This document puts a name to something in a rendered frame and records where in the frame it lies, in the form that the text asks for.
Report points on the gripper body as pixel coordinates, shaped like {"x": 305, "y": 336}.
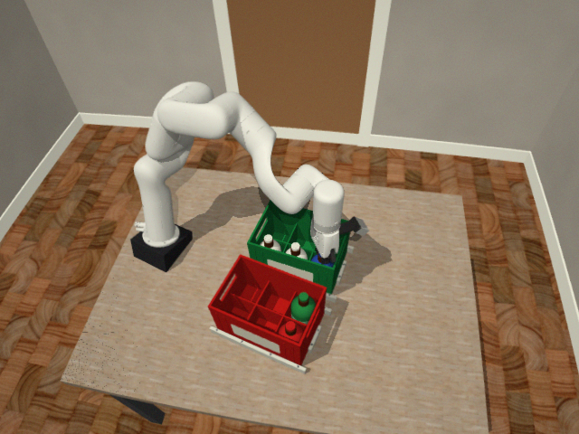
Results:
{"x": 325, "y": 241}

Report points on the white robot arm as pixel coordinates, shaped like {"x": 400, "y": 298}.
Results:
{"x": 213, "y": 120}

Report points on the red plastic bottle crate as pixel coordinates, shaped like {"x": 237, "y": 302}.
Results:
{"x": 274, "y": 289}

